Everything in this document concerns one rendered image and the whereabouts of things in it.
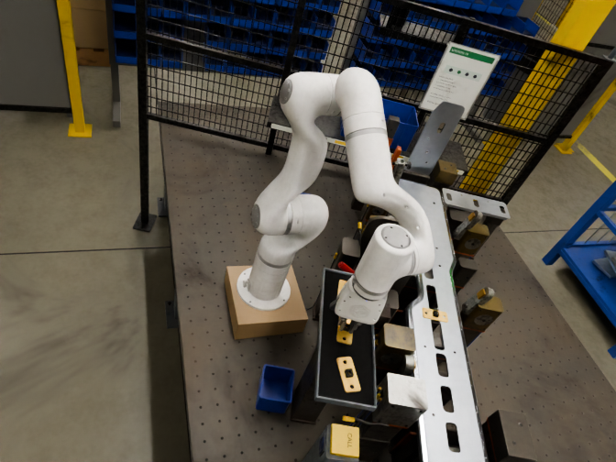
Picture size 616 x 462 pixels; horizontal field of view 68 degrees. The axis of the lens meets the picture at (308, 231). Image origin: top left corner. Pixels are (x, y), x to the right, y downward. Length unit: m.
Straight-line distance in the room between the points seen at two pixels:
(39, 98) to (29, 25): 0.47
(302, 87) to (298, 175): 0.25
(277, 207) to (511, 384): 1.14
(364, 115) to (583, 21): 1.40
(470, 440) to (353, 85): 0.93
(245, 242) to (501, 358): 1.10
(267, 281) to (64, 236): 1.58
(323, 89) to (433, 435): 0.90
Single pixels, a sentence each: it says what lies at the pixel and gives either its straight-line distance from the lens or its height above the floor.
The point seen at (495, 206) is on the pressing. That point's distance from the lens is 2.09.
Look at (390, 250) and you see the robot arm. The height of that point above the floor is 1.50.
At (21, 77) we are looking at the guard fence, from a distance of 3.39.
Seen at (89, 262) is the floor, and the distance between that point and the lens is 2.71.
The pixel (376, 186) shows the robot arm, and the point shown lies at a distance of 0.94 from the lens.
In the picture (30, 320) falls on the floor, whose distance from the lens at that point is 2.55.
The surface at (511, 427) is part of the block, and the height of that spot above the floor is 1.03.
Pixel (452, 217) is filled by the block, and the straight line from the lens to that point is 1.93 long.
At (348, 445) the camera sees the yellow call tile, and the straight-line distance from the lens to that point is 1.05.
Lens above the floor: 2.10
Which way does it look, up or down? 44 degrees down
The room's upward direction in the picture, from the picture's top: 19 degrees clockwise
